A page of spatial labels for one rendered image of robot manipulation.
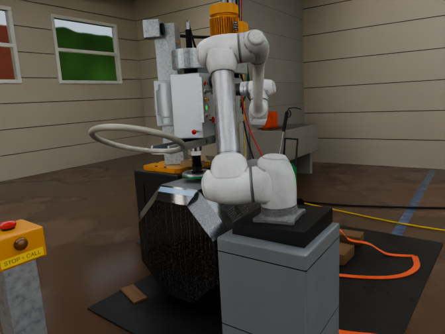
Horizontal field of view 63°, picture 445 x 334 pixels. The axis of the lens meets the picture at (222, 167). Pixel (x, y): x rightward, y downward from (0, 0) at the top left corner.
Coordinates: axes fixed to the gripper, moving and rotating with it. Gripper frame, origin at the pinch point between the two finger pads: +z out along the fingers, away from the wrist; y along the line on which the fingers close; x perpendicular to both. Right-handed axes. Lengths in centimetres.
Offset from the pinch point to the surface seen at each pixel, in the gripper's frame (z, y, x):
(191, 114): 13.2, 14.0, -2.9
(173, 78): 24.4, -9.4, -2.9
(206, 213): -3, 73, -24
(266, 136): 52, 65, 318
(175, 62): 21.6, -18.9, -4.6
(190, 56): 10.9, -21.7, -4.1
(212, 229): -8, 82, -27
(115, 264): 110, 142, 23
